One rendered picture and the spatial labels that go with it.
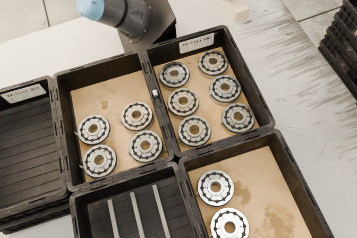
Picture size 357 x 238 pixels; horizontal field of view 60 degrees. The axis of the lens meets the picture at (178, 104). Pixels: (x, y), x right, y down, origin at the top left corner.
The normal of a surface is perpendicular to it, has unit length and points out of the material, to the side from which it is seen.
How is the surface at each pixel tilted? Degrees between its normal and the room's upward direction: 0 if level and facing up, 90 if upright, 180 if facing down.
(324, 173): 0
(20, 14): 0
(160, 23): 43
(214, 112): 0
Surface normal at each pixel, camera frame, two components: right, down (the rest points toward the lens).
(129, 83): -0.07, -0.46
